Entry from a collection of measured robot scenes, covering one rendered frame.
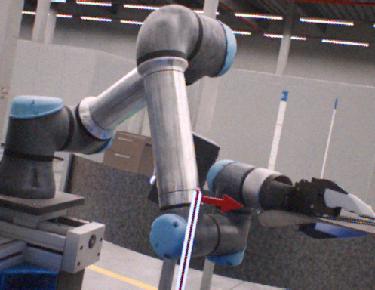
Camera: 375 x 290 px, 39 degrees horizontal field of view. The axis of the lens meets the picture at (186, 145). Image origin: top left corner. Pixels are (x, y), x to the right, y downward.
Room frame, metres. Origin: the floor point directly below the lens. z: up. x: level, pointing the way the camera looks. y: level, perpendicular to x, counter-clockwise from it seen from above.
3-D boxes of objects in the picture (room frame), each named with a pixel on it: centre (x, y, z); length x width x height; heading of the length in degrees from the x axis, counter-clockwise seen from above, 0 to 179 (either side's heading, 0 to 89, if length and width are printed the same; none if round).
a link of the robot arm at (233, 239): (1.00, -0.10, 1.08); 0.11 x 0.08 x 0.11; 139
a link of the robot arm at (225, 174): (1.01, -0.11, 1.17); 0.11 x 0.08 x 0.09; 37
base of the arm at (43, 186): (1.25, 0.36, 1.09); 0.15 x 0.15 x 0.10
